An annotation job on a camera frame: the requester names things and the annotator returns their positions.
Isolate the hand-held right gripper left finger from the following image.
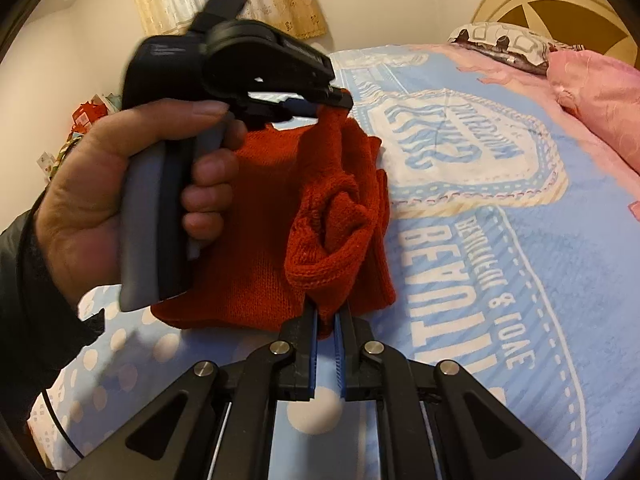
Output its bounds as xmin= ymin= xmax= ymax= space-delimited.
xmin=62 ymin=306 xmax=319 ymax=480

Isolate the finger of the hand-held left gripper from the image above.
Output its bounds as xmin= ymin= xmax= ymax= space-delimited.
xmin=242 ymin=87 xmax=353 ymax=128

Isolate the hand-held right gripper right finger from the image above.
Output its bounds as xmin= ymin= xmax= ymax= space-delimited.
xmin=335 ymin=311 xmax=584 ymax=480

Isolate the red knitted sweater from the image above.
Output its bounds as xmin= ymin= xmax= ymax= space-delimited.
xmin=150 ymin=105 xmax=398 ymax=341

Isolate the person's left forearm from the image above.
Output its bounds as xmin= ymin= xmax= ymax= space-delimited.
xmin=0 ymin=195 xmax=106 ymax=441

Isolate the person's left hand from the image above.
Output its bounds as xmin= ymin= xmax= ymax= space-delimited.
xmin=35 ymin=100 xmax=249 ymax=306

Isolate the red gift bag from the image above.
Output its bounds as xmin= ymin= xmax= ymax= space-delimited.
xmin=70 ymin=101 xmax=103 ymax=128

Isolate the patterned pillow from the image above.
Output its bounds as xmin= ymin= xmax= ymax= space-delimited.
xmin=447 ymin=21 xmax=561 ymax=68

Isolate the cream wooden headboard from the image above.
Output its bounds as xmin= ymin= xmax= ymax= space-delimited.
xmin=472 ymin=0 xmax=640 ymax=68

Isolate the pink pillow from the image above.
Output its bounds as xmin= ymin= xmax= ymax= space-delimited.
xmin=546 ymin=50 xmax=640 ymax=161

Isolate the black cable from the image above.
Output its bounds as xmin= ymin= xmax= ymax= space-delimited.
xmin=37 ymin=387 xmax=86 ymax=476

